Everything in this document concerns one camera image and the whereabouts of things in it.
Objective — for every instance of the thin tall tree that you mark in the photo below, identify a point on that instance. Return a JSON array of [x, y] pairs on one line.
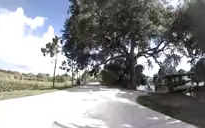
[[54, 68]]

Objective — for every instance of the picnic shelter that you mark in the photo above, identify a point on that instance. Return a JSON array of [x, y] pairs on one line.
[[176, 80]]

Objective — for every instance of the pale concrete path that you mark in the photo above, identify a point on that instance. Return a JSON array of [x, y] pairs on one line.
[[73, 110]]

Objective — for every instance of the small thin tree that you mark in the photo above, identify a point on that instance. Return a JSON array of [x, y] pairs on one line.
[[72, 71]]

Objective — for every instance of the row of bushes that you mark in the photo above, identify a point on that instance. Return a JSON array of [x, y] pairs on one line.
[[40, 76]]

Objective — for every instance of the grass slope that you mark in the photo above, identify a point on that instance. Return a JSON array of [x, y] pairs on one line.
[[20, 87]]

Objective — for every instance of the dark leafy tree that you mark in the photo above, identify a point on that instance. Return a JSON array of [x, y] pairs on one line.
[[200, 26]]

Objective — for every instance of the shaded grass verge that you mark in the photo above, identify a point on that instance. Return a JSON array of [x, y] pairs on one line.
[[180, 107]]

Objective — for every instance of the large spreading tree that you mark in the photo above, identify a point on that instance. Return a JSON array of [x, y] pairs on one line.
[[123, 33]]

